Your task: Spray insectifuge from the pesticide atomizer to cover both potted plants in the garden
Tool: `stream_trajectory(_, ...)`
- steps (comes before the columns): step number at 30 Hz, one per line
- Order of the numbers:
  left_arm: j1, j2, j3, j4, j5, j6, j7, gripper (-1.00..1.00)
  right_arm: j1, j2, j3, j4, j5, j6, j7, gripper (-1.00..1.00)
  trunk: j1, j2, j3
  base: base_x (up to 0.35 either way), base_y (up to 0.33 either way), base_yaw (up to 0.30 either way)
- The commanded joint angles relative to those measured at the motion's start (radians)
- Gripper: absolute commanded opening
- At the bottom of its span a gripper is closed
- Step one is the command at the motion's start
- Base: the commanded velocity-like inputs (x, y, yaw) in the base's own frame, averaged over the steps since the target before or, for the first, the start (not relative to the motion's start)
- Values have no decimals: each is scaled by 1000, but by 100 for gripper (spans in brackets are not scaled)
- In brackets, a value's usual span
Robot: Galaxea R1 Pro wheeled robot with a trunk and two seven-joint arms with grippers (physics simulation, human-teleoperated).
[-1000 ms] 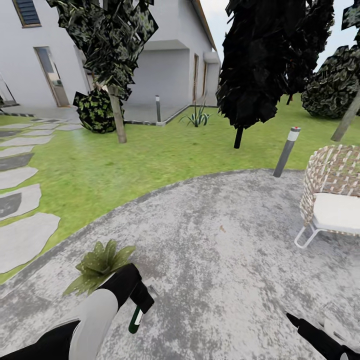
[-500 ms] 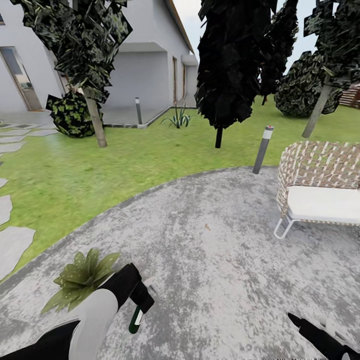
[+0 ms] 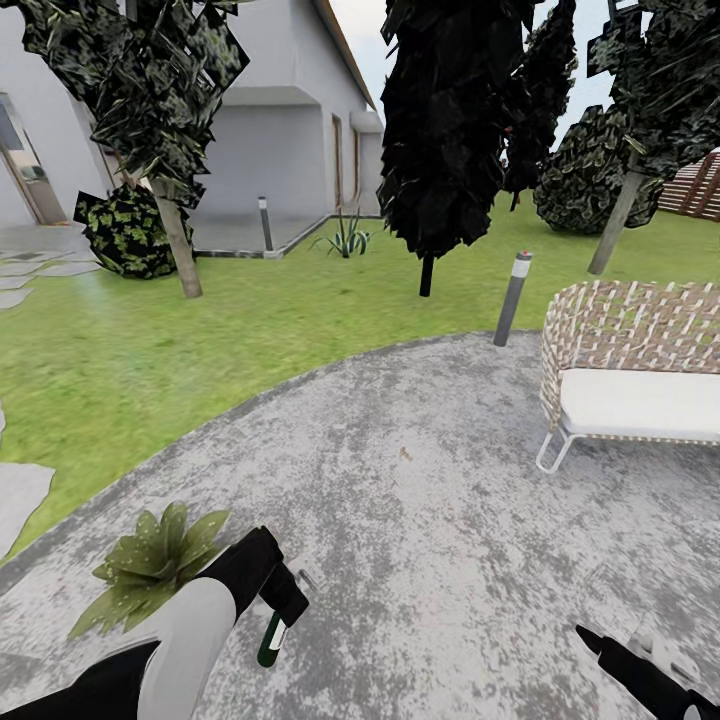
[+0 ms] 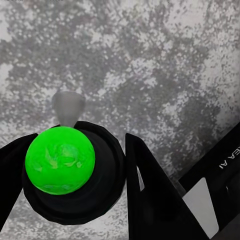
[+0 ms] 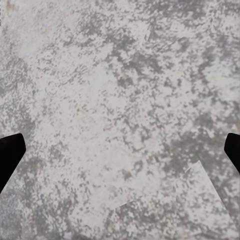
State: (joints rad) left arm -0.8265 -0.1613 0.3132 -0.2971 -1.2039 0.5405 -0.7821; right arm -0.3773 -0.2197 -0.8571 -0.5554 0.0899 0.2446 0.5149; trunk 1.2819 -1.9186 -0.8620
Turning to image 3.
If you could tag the garden chair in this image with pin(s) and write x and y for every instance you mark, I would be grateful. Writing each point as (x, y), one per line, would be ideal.
(648, 397)

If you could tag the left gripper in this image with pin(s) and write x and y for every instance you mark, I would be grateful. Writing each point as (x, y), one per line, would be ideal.
(288, 600)

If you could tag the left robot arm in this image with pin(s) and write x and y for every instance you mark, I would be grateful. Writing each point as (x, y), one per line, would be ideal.
(158, 670)

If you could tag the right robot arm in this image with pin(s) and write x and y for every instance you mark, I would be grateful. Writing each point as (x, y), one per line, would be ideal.
(646, 675)

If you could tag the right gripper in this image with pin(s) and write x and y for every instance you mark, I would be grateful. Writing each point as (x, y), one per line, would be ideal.
(639, 676)

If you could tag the pot plant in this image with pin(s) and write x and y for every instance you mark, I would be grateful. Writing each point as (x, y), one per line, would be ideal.
(148, 568)

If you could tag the fixed window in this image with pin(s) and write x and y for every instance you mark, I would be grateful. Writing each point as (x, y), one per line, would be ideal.
(27, 169)

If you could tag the insectifuge atomizer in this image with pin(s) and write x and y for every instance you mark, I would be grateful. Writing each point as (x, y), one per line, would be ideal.
(276, 633)

